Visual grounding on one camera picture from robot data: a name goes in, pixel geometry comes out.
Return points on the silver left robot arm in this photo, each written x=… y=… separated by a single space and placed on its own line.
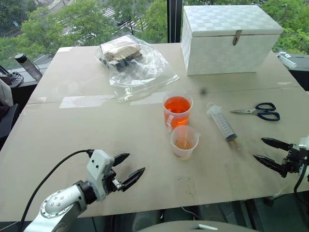
x=58 y=205

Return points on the small plastic beaker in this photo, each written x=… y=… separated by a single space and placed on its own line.
x=184 y=145

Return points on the tan block inside bag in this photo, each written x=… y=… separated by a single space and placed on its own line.
x=123 y=53

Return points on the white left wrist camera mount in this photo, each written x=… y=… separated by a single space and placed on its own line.
x=97 y=164

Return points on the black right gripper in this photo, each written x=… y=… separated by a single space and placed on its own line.
x=293 y=158

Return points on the black parts inside bag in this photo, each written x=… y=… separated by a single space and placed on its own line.
x=125 y=64

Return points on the packaged syringe in clear wrap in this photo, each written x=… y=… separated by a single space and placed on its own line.
x=287 y=60

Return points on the dark water bottle black cap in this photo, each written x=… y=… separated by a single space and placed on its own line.
x=29 y=66

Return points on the white checkered lidded box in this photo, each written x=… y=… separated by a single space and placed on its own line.
x=224 y=50

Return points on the clear plastic zip bag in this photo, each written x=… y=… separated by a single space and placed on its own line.
x=142 y=79

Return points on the beaker with orange liquid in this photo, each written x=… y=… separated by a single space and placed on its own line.
x=177 y=108

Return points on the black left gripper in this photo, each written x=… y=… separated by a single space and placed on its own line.
x=111 y=181

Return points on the white cloth bundle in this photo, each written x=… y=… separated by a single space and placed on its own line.
x=5 y=93

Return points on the large clear plastic syringe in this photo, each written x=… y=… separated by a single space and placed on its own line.
x=222 y=122

